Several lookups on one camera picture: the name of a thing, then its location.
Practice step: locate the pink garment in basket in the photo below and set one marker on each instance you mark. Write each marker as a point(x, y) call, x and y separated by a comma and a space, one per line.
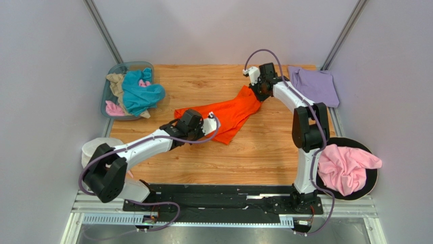
point(113, 109)

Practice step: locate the orange t shirt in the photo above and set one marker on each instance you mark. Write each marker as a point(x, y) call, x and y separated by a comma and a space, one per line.
point(232, 114)

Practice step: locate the pink t shirt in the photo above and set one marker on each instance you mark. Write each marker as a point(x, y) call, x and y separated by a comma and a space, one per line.
point(345, 169)

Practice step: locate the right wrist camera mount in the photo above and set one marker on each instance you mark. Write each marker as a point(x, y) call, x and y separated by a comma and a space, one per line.
point(253, 73)

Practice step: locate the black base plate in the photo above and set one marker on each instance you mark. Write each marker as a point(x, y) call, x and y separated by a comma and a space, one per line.
point(226, 204)

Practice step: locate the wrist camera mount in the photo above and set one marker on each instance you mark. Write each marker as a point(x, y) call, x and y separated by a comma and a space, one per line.
point(210, 124)
point(253, 73)

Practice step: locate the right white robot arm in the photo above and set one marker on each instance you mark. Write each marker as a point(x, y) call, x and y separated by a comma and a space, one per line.
point(310, 133)

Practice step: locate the folded lavender t shirt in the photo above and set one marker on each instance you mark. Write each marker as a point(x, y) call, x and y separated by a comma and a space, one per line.
point(317, 86)

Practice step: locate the white mesh bag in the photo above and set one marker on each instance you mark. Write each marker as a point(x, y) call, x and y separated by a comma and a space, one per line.
point(90, 147)

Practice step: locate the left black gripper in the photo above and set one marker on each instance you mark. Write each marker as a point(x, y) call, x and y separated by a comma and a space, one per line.
point(201, 133)

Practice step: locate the teal t shirt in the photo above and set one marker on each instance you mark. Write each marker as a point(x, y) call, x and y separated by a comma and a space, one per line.
point(139, 93)

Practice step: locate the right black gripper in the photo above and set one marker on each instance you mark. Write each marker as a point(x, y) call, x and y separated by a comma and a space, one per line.
point(258, 91)

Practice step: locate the grey plastic laundry basket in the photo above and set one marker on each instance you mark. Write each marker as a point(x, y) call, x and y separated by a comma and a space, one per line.
point(107, 95)

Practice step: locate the round black tray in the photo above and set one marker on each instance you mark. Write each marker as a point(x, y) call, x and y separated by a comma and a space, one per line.
point(370, 182)

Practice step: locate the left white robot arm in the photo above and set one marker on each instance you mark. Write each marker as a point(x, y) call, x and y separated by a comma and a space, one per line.
point(105, 175)

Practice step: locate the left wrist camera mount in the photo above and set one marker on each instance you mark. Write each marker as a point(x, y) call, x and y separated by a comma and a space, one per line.
point(210, 124)

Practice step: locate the aluminium frame rail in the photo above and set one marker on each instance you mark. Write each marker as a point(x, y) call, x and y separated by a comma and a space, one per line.
point(94, 222)

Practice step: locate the beige t shirt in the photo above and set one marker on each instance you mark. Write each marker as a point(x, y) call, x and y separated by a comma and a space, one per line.
point(116, 81)

